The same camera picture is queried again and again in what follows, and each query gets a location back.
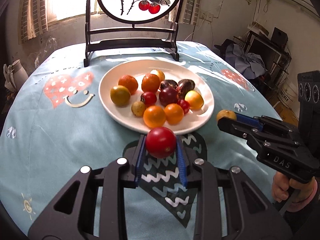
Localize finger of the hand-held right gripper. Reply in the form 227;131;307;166
234;112;300;144
217;117;270;155

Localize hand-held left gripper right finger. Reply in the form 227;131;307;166
175;135;293;240

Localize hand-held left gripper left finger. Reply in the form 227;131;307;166
28;134;148;240

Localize small yellow-green fruit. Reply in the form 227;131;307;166
216;109;237;123

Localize round red tomato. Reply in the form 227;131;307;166
146;127;177;159

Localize white oval plate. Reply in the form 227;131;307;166
98;59;215;135

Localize smooth round orange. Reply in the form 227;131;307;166
143;105;167;128

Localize orange cherry tomato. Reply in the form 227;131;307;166
164;103;185;125

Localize red cherry tomato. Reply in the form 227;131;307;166
141;92;157;106
177;99;191;115

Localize dark red tomato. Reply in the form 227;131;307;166
159;86;179;107

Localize orange mandarin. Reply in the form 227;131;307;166
141;73;161;93
118;75;139;95

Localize pale yellow round fruit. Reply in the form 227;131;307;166
150;69;166;82

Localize person's right hand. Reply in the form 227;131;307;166
272;174;318;205

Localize white bucket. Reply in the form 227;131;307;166
277;77;300;108

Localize small green jujube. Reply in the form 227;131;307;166
131;101;147;117

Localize yellow cherry tomato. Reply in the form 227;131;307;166
184;90;204;110

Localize black metal stand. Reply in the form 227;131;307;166
270;50;292;88

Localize pile of clothes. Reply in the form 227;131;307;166
215;39;267;77

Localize large green jujube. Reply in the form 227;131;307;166
110;85;131;106

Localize black monitor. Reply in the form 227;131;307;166
249;36;288;74

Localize light blue printed tablecloth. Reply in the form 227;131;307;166
0;41;288;240

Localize black speaker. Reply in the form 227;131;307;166
271;27;289;48

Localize brick pattern curtain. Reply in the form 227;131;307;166
20;0;50;43
175;0;204;25

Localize white jug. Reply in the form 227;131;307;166
4;59;29;90

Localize white plastic bag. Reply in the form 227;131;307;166
3;64;15;90

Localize black framed round painted screen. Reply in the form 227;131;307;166
83;0;188;67

